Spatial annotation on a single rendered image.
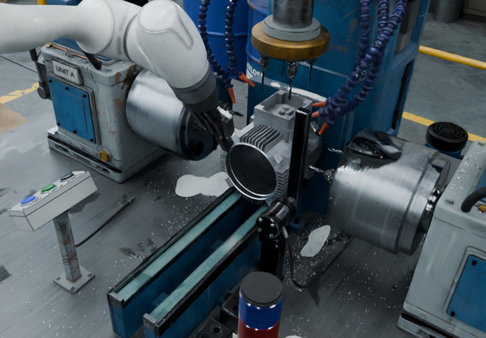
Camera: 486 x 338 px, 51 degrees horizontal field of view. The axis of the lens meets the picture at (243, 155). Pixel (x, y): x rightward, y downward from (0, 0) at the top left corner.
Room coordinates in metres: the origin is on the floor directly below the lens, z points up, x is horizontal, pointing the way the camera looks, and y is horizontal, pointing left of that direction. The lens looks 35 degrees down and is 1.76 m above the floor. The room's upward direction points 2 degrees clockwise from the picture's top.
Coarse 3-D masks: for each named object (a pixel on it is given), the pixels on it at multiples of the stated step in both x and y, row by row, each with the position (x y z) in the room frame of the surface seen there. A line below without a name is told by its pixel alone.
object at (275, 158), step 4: (312, 124) 1.12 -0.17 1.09; (316, 124) 1.12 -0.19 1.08; (312, 128) 1.11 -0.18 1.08; (316, 128) 1.11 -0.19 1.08; (312, 132) 1.11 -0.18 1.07; (232, 136) 1.04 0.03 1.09; (236, 136) 1.05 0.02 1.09; (236, 140) 1.04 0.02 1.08; (276, 152) 0.98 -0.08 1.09; (272, 156) 0.97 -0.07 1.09; (276, 156) 0.97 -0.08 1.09; (280, 156) 0.97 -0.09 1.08; (272, 160) 0.97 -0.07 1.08; (276, 160) 0.96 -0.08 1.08; (280, 160) 0.97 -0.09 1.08; (276, 164) 0.96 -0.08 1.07; (228, 180) 1.04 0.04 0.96; (228, 184) 1.04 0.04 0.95; (232, 184) 1.03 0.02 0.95; (276, 196) 0.98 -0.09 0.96; (268, 200) 0.97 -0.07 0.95; (272, 200) 0.96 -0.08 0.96; (268, 204) 0.97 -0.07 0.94
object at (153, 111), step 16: (144, 80) 1.22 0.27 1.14; (160, 80) 1.21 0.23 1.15; (128, 96) 1.22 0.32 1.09; (144, 96) 1.18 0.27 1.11; (160, 96) 1.17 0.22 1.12; (224, 96) 1.26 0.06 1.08; (128, 112) 1.21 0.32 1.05; (144, 112) 1.16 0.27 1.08; (160, 112) 1.14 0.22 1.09; (176, 112) 1.12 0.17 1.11; (144, 128) 1.16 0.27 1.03; (160, 128) 1.13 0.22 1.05; (176, 128) 1.10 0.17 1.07; (192, 128) 1.14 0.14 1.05; (160, 144) 1.14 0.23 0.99; (176, 144) 1.10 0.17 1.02; (192, 144) 1.14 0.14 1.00; (208, 144) 1.19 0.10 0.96; (192, 160) 1.14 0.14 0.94
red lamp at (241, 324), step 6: (240, 318) 0.45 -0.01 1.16; (240, 324) 0.46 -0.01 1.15; (246, 324) 0.44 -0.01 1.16; (276, 324) 0.45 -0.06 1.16; (240, 330) 0.45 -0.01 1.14; (246, 330) 0.44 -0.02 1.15; (252, 330) 0.44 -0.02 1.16; (258, 330) 0.44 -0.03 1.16; (264, 330) 0.44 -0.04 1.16; (270, 330) 0.44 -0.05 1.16; (276, 330) 0.45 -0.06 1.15; (240, 336) 0.45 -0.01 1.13; (246, 336) 0.44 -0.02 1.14; (252, 336) 0.44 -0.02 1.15; (258, 336) 0.44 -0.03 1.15; (264, 336) 0.44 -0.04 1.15; (270, 336) 0.44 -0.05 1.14; (276, 336) 0.45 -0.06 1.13
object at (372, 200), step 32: (352, 160) 0.89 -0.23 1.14; (384, 160) 0.88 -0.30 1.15; (416, 160) 0.87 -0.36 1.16; (448, 160) 0.90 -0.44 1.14; (352, 192) 0.84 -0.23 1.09; (384, 192) 0.82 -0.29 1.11; (416, 192) 0.81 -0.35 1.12; (352, 224) 0.83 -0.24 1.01; (384, 224) 0.79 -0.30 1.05; (416, 224) 0.77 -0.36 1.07
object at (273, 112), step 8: (272, 96) 1.16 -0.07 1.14; (280, 96) 1.17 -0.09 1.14; (288, 96) 1.17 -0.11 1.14; (296, 96) 1.16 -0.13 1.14; (264, 104) 1.13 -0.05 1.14; (272, 104) 1.16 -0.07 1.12; (280, 104) 1.17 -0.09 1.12; (288, 104) 1.17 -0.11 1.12; (296, 104) 1.16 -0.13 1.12; (304, 104) 1.13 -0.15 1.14; (256, 112) 1.09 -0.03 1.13; (264, 112) 1.08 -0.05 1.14; (272, 112) 1.12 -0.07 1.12; (280, 112) 1.09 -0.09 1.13; (288, 112) 1.11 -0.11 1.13; (256, 120) 1.09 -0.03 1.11; (264, 120) 1.08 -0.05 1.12; (272, 120) 1.06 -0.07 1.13; (280, 120) 1.05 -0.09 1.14; (288, 120) 1.04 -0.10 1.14; (280, 128) 1.05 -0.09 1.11; (288, 128) 1.04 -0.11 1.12; (288, 136) 1.04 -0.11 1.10
